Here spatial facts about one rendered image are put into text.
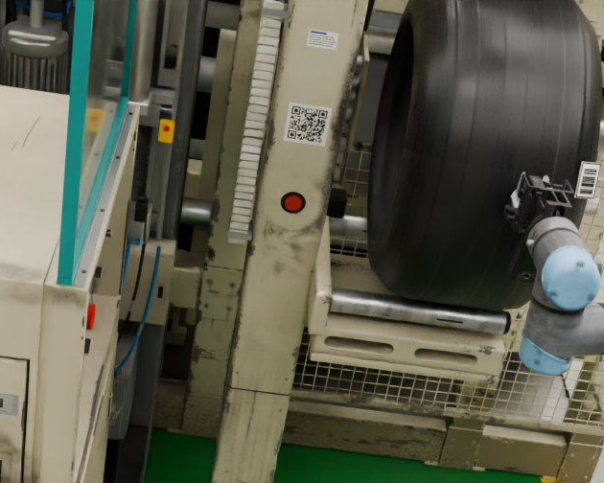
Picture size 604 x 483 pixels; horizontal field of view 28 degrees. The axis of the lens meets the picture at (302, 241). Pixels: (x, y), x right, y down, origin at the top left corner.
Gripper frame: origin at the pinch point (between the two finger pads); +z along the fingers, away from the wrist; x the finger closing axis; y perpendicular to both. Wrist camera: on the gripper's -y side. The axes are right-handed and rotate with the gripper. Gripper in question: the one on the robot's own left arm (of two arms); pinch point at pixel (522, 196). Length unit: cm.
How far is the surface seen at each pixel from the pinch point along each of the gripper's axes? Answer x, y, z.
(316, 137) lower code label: 32.5, -3.4, 22.4
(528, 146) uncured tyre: 0.5, 7.6, 2.9
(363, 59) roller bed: 22, 0, 64
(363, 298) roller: 18.9, -31.8, 18.5
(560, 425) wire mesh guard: -44, -87, 71
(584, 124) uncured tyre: -8.3, 11.8, 5.8
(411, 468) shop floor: -15, -117, 89
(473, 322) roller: -1.9, -33.1, 17.6
